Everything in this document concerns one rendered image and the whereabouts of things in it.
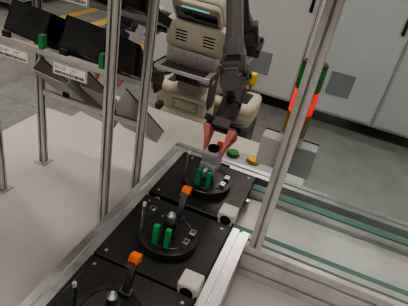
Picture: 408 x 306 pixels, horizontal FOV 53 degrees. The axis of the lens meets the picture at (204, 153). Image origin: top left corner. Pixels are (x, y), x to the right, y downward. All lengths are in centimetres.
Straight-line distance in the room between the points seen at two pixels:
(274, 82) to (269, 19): 60
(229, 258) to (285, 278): 15
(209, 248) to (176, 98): 104
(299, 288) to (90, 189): 65
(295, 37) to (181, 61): 235
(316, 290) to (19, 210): 79
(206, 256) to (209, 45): 103
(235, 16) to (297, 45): 284
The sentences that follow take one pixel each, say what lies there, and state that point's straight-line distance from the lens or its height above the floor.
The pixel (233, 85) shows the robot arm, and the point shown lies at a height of 126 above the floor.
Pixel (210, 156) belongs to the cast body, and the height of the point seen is 108.
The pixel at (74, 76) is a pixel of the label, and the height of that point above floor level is 128.
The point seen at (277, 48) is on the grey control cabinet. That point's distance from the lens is 406.
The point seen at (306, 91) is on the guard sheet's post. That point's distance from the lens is 80.
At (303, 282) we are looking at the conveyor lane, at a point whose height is 92.
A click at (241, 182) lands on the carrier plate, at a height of 97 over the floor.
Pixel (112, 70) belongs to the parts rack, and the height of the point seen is 132.
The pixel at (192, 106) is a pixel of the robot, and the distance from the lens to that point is 185.
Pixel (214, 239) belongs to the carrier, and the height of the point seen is 97.
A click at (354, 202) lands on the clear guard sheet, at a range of 90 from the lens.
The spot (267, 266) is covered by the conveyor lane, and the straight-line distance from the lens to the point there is 103.
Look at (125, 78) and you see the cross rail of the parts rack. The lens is 107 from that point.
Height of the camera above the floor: 164
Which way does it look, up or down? 31 degrees down
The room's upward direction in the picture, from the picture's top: 12 degrees clockwise
